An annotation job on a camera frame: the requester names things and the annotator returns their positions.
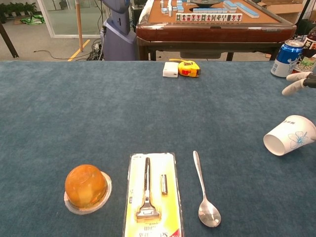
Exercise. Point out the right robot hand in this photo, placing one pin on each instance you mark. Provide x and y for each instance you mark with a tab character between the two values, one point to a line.
300	82

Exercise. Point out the black slanted table leg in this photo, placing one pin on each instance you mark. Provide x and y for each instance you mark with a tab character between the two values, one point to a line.
8	39

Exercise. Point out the dark tea bottle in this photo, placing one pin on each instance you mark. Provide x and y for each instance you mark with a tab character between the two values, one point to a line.
308	55

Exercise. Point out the razor in yellow blister pack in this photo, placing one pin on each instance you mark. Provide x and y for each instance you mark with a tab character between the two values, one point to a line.
150	197

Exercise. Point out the glass door frame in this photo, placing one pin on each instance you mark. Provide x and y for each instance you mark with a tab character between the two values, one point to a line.
49	27

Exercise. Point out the wooden pole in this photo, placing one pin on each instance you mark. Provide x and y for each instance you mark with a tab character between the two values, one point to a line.
79	24

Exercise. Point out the green potted plants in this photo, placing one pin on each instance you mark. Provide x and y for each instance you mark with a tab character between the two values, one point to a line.
17	8

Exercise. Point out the green bag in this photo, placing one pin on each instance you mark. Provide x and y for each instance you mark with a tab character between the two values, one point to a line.
33	19

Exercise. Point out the scattered blue-backed mahjong tiles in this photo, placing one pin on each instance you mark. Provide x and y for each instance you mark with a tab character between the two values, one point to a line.
170	7

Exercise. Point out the white floral paper cup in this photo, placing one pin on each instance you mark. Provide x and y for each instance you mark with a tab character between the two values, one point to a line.
291	138

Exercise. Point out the stainless steel spoon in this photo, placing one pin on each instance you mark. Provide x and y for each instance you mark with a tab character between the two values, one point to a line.
209	214

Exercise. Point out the blue drink can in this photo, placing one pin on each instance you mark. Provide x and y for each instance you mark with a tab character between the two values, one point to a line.
286	60

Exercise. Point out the brown mahjong table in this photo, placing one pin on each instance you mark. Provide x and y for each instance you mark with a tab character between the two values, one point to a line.
212	32

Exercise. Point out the cardboard box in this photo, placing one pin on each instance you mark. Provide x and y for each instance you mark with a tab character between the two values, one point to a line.
284	10

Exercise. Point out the double blue-backed tile stack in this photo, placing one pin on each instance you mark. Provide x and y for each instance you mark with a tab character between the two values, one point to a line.
230	5

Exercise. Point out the orange jelly cup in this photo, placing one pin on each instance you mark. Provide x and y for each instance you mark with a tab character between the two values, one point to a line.
85	186

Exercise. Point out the long blue-backed mahjong tile row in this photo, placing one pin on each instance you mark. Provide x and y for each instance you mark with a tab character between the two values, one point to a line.
248	10

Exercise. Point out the white rectangular charger box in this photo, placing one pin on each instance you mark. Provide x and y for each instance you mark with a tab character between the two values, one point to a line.
170	69

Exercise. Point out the yellow tape measure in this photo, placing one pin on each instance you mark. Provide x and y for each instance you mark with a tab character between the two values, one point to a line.
188	69

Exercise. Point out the face-up mahjong tile row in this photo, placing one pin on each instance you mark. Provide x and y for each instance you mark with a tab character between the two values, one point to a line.
209	17

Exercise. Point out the purple grey robot base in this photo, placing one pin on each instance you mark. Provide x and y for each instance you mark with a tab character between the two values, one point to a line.
118	34

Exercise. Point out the short blue-backed mahjong tile row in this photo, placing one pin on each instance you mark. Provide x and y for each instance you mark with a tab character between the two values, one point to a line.
209	10

